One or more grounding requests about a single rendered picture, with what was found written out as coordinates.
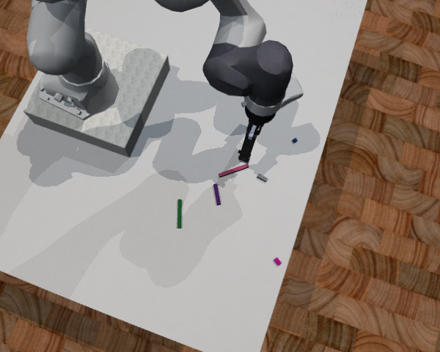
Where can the grey rod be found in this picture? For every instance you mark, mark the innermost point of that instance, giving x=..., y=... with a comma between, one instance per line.
x=262, y=177

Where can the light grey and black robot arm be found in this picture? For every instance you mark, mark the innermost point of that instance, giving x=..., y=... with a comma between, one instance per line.
x=77, y=74

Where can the purple rod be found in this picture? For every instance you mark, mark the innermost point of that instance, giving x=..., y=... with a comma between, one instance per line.
x=217, y=194

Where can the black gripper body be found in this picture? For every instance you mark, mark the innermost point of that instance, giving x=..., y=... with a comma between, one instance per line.
x=258, y=120

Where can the green rod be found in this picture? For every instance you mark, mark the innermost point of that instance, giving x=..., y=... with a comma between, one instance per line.
x=179, y=213

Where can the pink rod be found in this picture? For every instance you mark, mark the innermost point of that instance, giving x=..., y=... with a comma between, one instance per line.
x=228, y=172

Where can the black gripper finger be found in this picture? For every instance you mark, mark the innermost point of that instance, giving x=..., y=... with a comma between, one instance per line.
x=245, y=152

